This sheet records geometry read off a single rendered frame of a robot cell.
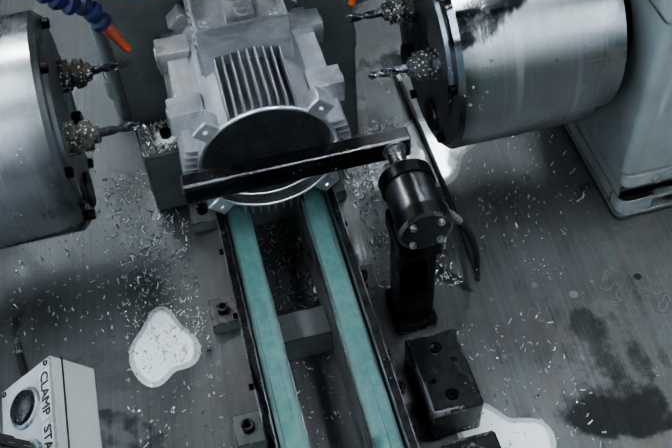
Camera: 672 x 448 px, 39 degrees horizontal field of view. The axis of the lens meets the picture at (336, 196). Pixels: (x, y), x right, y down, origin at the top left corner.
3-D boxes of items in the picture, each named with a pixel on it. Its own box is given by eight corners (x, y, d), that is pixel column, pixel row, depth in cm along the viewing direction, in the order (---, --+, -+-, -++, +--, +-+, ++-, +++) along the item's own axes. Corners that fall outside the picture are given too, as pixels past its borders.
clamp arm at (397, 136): (404, 139, 109) (182, 188, 106) (404, 121, 107) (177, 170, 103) (413, 161, 107) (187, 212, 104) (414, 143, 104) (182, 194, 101)
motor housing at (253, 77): (173, 111, 124) (144, -4, 110) (315, 82, 127) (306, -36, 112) (197, 230, 112) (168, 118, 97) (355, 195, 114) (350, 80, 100)
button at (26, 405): (24, 403, 85) (7, 399, 83) (45, 387, 84) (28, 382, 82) (26, 434, 83) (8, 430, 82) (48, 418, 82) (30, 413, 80)
